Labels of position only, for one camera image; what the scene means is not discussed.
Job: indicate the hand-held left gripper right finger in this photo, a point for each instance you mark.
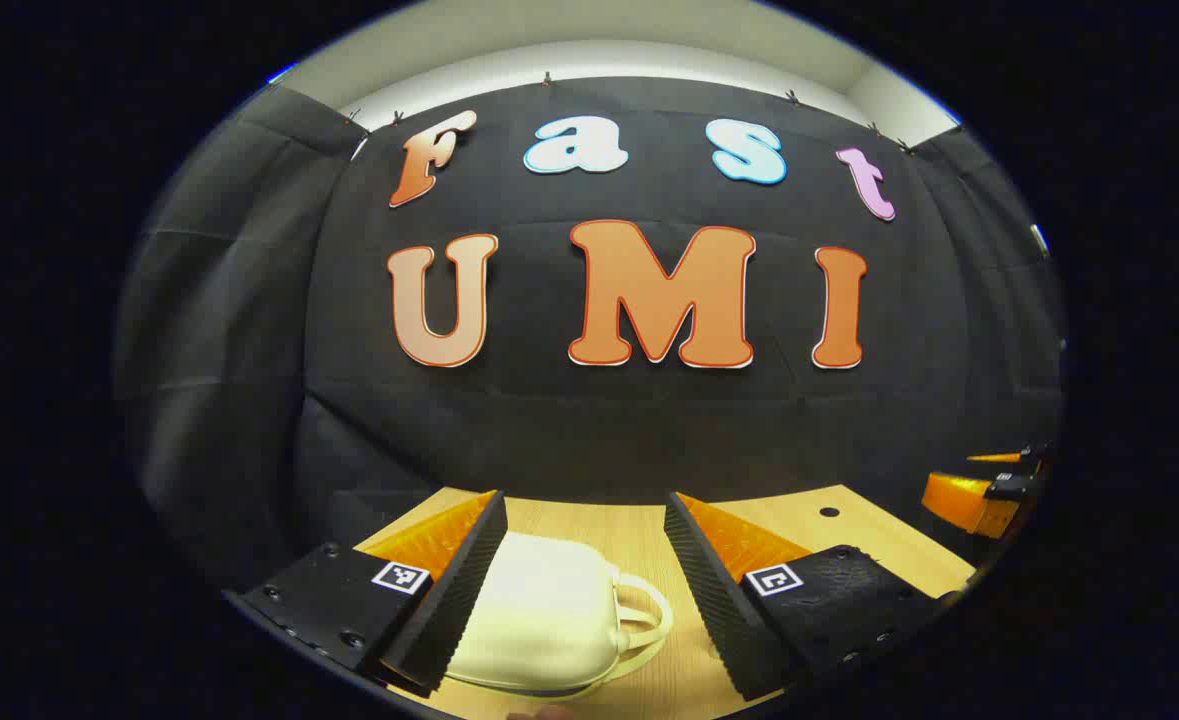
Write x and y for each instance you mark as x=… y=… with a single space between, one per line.
x=709 y=590

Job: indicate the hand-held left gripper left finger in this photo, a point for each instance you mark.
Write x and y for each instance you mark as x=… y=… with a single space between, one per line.
x=459 y=585

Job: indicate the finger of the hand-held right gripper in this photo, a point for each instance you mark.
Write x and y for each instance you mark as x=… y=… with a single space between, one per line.
x=959 y=500
x=999 y=457

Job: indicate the pale yellow suitcase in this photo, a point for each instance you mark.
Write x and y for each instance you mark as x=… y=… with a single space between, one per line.
x=539 y=610

